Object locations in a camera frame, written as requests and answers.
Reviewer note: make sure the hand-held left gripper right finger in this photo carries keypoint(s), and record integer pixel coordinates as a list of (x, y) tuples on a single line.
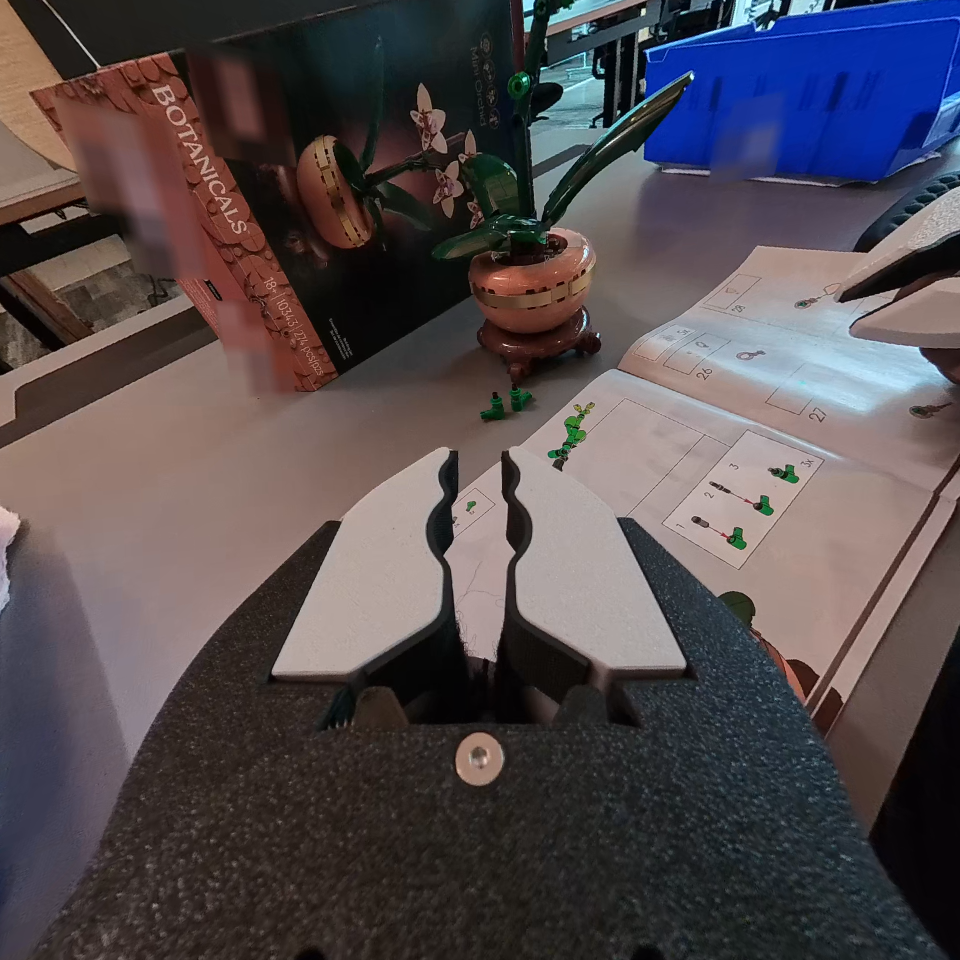
[(592, 585)]

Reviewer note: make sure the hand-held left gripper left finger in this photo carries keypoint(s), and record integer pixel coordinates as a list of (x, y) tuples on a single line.
[(375, 585)]

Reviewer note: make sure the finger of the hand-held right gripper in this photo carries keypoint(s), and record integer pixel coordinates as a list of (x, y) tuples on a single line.
[(922, 236), (922, 319)]

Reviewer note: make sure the brick orchid pot model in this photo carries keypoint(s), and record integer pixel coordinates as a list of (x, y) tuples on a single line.
[(532, 277)]

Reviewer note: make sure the green brick plant stem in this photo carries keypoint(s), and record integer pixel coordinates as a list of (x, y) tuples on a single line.
[(523, 150)]

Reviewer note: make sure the brown brick rod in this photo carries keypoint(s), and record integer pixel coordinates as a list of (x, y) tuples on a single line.
[(516, 30)]

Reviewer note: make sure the person's right hand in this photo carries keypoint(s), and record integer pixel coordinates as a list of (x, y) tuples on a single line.
[(946, 361)]

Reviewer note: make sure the black mesh cushion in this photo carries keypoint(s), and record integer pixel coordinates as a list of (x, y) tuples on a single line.
[(900, 202)]

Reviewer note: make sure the instruction booklet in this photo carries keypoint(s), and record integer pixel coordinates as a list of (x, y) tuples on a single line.
[(675, 420)]

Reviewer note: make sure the blue plastic bin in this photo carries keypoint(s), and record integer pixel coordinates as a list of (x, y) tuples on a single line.
[(787, 90)]

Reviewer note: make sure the small green brick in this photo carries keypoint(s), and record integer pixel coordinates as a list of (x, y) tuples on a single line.
[(493, 409), (519, 397)]

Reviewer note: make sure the orchid brick set box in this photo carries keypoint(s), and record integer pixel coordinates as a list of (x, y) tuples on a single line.
[(337, 315)]

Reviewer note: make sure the white cloth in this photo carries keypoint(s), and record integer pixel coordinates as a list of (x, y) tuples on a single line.
[(6, 555)]

